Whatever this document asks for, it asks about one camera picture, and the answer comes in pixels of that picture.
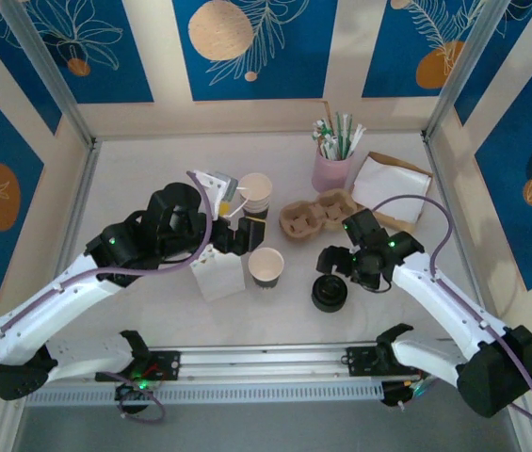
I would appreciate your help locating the paper wrapped straw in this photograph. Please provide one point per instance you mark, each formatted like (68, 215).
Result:
(321, 137)
(330, 143)
(358, 136)
(349, 134)
(341, 132)

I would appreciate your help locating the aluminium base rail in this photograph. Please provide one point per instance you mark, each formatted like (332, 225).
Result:
(265, 365)

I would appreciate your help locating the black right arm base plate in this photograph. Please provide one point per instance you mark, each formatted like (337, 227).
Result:
(362, 362)

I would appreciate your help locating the stack of paper cups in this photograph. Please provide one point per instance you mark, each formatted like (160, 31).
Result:
(256, 188)

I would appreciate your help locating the white paper napkin stack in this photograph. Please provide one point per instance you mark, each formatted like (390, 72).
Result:
(392, 188)

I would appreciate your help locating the brown bag with napkins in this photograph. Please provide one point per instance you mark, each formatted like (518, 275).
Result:
(397, 222)

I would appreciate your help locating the pink straw holder cup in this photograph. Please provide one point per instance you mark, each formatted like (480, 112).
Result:
(331, 174)

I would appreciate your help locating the aluminium frame post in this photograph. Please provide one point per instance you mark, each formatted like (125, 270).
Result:
(463, 70)
(50, 70)

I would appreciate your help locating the black controller board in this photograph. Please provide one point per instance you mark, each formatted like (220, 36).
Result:
(133, 398)

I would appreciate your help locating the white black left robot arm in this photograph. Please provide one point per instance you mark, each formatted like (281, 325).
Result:
(58, 313)

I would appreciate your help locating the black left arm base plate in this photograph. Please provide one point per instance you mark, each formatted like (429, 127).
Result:
(166, 365)

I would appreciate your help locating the brown cardboard cup carrier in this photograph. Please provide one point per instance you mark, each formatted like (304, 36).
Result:
(301, 221)

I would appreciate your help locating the paper cup with black sleeve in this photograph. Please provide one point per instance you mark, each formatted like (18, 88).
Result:
(265, 268)

